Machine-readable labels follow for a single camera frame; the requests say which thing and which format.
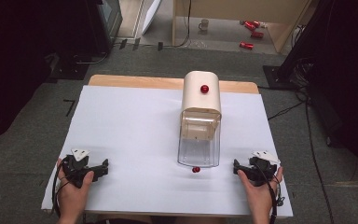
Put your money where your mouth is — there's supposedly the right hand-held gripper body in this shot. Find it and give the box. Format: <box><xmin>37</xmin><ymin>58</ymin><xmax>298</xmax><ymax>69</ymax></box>
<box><xmin>238</xmin><ymin>150</ymin><xmax>282</xmax><ymax>188</ymax></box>

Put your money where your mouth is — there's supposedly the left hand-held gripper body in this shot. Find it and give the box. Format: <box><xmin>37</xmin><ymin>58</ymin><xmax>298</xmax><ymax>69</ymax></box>
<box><xmin>62</xmin><ymin>148</ymin><xmax>104</xmax><ymax>189</ymax></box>

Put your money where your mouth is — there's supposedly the person's right hand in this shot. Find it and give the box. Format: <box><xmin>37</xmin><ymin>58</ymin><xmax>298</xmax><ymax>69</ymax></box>
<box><xmin>236</xmin><ymin>165</ymin><xmax>284</xmax><ymax>219</ymax></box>

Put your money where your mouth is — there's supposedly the person's left hand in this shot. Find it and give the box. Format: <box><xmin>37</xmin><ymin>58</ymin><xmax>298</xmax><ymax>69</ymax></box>
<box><xmin>56</xmin><ymin>158</ymin><xmax>95</xmax><ymax>219</ymax></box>

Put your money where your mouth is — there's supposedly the clear plastic container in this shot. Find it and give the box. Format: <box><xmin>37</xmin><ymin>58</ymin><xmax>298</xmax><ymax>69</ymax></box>
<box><xmin>177</xmin><ymin>108</ymin><xmax>223</xmax><ymax>169</ymax></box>

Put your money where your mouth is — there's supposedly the white sheet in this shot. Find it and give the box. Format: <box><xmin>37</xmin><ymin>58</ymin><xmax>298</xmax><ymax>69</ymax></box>
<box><xmin>41</xmin><ymin>85</ymin><xmax>294</xmax><ymax>218</ymax></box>

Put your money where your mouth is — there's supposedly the black corner tape mark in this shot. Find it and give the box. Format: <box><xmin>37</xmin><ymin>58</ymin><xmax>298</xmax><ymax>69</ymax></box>
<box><xmin>62</xmin><ymin>99</ymin><xmax>76</xmax><ymax>118</ymax></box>

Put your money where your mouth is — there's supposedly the wooden table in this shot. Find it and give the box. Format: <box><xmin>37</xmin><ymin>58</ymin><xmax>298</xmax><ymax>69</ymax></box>
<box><xmin>87</xmin><ymin>74</ymin><xmax>260</xmax><ymax>95</ymax></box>

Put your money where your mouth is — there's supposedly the black flat stand base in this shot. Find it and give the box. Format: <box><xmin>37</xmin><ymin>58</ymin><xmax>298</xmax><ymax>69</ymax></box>
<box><xmin>47</xmin><ymin>53</ymin><xmax>90</xmax><ymax>81</ymax></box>

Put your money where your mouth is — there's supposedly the black metal stand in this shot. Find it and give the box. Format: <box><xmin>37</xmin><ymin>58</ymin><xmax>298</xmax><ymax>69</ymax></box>
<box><xmin>262</xmin><ymin>0</ymin><xmax>338</xmax><ymax>91</ymax></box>

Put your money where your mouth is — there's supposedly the dark curtain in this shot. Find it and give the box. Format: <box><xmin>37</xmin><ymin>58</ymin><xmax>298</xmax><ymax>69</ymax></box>
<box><xmin>0</xmin><ymin>0</ymin><xmax>90</xmax><ymax>148</ymax></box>
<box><xmin>307</xmin><ymin>0</ymin><xmax>358</xmax><ymax>188</ymax></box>

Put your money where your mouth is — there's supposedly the grey mug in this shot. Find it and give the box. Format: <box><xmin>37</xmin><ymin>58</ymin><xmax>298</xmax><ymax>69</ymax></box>
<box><xmin>198</xmin><ymin>18</ymin><xmax>211</xmax><ymax>32</ymax></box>

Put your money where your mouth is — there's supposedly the white board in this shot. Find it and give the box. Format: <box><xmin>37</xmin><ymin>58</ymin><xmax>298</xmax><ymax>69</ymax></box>
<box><xmin>141</xmin><ymin>0</ymin><xmax>163</xmax><ymax>35</ymax></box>

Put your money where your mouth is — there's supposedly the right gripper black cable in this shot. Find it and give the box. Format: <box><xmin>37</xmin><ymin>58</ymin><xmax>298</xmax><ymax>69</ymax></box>
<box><xmin>254</xmin><ymin>163</ymin><xmax>286</xmax><ymax>224</ymax></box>

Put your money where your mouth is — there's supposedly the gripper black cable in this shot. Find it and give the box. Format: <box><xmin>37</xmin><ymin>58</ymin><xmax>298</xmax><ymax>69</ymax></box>
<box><xmin>51</xmin><ymin>156</ymin><xmax>73</xmax><ymax>218</ymax></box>
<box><xmin>254</xmin><ymin>163</ymin><xmax>286</xmax><ymax>224</ymax></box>

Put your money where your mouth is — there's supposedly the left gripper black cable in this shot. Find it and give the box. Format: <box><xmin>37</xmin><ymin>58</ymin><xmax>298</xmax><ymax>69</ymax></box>
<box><xmin>51</xmin><ymin>156</ymin><xmax>73</xmax><ymax>218</ymax></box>

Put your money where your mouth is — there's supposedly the black floor cable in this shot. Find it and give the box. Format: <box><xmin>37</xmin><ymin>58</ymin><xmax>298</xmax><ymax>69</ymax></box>
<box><xmin>266</xmin><ymin>55</ymin><xmax>337</xmax><ymax>224</ymax></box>

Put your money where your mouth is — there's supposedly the black hanging cable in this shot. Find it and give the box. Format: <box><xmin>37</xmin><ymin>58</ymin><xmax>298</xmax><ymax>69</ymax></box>
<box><xmin>172</xmin><ymin>0</ymin><xmax>193</xmax><ymax>49</ymax></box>

